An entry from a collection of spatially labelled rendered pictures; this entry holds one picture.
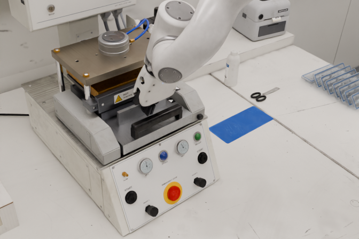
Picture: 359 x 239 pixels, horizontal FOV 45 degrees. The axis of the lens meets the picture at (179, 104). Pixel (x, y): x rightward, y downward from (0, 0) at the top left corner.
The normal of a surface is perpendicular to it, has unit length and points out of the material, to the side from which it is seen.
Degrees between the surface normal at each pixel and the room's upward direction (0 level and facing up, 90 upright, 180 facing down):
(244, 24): 90
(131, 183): 65
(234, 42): 0
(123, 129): 0
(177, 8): 20
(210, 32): 73
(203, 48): 85
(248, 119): 0
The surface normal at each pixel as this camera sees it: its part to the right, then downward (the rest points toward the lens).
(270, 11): 0.50, 0.46
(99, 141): 0.44, -0.32
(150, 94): 0.51, 0.73
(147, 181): 0.59, 0.07
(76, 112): 0.04, -0.82
